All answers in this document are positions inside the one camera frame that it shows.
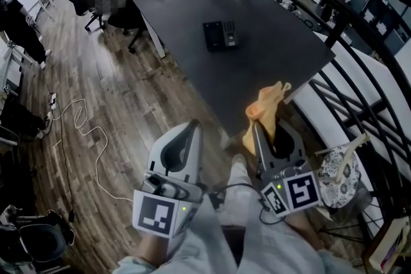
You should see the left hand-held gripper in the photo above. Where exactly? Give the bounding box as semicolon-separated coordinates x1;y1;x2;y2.
132;119;205;240

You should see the yellow cloth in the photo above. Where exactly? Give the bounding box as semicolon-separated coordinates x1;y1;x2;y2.
242;81;292;155

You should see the white table leg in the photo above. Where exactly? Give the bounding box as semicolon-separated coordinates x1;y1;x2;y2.
220;128;232;150
141;12;167;59

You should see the floral cushion chair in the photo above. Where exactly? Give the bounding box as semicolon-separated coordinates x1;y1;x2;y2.
314;134;375;225

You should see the person's light trouser leg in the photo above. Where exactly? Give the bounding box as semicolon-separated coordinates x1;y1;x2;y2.
224;153;263;203

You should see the black metal railing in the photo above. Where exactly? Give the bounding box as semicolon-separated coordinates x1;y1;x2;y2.
160;0;411;241

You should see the white floor cable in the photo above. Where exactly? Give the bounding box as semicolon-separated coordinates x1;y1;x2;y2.
52;98;135;203

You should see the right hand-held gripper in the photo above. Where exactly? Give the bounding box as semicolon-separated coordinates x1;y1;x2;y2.
251;123;322;219

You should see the person's right forearm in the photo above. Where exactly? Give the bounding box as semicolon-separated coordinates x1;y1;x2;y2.
284;209;326;251

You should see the person's left forearm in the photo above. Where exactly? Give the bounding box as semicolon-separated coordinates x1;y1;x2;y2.
137;229;182;264

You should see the black device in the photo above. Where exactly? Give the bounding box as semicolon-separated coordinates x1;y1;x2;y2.
202;19;240;53

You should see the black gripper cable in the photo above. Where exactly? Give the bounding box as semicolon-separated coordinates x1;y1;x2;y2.
256;198;287;226
207;182;256;212

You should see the white desk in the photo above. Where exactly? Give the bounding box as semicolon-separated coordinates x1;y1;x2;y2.
0;30;36;90

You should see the person's white shirt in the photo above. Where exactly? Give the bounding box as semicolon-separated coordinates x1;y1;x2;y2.
112;198;363;274

